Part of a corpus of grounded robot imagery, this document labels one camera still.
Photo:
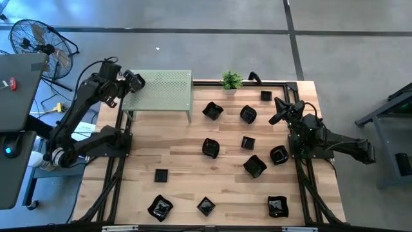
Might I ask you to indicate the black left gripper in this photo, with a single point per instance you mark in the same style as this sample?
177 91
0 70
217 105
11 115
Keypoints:
120 87

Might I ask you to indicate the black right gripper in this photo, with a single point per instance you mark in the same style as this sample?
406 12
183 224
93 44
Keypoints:
297 120

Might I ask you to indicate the small square black plate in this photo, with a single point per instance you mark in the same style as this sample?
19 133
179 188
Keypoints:
266 95
248 142
161 175

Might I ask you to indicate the rounded square black plate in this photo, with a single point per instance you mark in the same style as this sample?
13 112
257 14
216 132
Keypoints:
248 114
278 206
279 155

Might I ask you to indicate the flared square black plate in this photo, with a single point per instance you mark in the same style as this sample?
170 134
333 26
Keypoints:
206 206

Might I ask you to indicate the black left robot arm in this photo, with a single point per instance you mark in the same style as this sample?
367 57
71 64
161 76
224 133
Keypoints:
74 112

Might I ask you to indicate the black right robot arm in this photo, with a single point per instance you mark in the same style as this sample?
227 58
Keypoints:
347 143

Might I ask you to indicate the green perforated metal shelf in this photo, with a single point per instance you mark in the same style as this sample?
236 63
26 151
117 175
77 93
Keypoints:
161 90

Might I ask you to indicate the black clamp hook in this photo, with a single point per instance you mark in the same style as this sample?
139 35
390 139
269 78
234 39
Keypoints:
256 76

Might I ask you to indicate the green plant in white pot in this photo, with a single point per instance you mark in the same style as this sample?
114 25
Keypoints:
231 80

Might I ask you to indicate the white paper box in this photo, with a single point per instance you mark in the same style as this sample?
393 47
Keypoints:
84 129

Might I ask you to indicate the yellow plug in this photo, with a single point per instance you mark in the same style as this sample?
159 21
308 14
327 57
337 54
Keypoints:
59 107

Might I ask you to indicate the black floor fan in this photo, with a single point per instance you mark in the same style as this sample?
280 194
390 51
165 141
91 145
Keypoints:
46 49

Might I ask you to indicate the dark grey cart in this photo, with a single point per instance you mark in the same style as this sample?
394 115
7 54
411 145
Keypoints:
380 151

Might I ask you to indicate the black box with green light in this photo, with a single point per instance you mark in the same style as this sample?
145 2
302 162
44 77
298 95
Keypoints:
404 108

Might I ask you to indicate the small red object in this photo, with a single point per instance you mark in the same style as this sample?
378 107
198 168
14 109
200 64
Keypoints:
13 84

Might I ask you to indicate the white cylinder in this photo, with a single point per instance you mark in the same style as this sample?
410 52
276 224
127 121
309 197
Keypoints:
37 161

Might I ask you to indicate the black box on cart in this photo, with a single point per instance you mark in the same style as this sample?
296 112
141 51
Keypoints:
404 164

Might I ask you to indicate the black mouse with teal light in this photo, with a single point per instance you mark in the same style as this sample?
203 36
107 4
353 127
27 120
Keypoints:
12 146

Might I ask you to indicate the dark desk top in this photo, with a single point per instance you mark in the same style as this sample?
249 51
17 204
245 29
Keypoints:
13 180

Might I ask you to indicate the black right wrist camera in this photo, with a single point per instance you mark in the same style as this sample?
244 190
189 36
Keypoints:
297 105

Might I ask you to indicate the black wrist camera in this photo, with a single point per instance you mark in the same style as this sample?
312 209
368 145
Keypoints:
297 105
109 70

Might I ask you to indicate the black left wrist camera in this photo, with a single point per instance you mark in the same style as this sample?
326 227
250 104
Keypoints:
109 70

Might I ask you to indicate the silver metal bracket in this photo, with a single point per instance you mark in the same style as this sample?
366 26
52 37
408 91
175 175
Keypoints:
119 228
299 229

